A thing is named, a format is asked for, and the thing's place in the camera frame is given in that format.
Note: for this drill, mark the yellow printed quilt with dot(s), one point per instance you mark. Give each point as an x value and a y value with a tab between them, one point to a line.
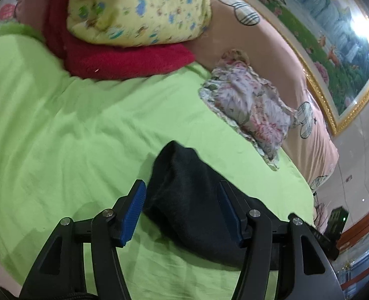
134	9

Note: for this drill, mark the pink plaid-print bed cover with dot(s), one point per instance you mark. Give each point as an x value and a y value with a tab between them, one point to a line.
265	53

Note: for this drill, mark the floral ruffled pillow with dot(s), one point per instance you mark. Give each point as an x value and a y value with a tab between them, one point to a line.
250	109

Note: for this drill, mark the black device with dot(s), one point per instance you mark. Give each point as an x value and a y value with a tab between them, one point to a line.
335	222

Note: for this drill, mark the red blanket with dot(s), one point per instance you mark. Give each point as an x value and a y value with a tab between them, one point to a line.
125	62

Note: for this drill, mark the wooden furniture edge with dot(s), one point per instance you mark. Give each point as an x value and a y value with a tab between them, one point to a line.
365	222

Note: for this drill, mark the black pants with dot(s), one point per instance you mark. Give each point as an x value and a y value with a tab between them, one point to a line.
184	193

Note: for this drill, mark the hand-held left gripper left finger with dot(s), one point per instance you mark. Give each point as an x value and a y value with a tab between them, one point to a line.
134	212

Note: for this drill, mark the gold-framed landscape picture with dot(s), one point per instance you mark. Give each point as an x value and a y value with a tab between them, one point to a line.
328	22

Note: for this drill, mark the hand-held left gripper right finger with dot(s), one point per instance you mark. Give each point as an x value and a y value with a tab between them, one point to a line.
229	212

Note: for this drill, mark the green bed sheet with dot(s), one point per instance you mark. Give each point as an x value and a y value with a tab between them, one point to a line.
62	131

